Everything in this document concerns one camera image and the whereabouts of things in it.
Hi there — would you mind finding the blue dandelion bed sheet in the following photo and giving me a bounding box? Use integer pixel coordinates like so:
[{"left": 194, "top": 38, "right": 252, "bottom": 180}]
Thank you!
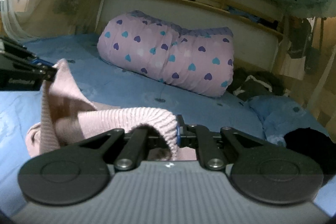
[{"left": 1, "top": 35, "right": 265, "bottom": 215}]

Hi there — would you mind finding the pink knit cardigan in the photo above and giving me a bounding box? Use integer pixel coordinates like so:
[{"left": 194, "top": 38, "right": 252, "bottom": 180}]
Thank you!
[{"left": 25, "top": 59, "right": 197, "bottom": 161}]

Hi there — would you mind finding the wooden bed headboard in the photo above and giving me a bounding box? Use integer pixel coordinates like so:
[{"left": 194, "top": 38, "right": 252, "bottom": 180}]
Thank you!
[{"left": 97, "top": 0, "right": 283, "bottom": 71}]

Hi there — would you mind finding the black clothing on pillow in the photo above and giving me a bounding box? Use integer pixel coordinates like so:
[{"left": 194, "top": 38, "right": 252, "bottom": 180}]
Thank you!
[{"left": 284, "top": 128, "right": 335, "bottom": 177}]

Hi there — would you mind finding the pink heart-print rolled quilt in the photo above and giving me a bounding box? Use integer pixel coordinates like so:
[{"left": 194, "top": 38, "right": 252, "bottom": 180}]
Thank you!
[{"left": 97, "top": 10, "right": 234, "bottom": 97}]

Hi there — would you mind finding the black and white garment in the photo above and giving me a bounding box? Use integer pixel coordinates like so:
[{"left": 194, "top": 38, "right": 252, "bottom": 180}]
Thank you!
[{"left": 227, "top": 68, "right": 285, "bottom": 101}]

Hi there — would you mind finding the blue pillow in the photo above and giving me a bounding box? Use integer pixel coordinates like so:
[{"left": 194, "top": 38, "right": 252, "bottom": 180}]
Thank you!
[{"left": 245, "top": 96, "right": 329, "bottom": 147}]

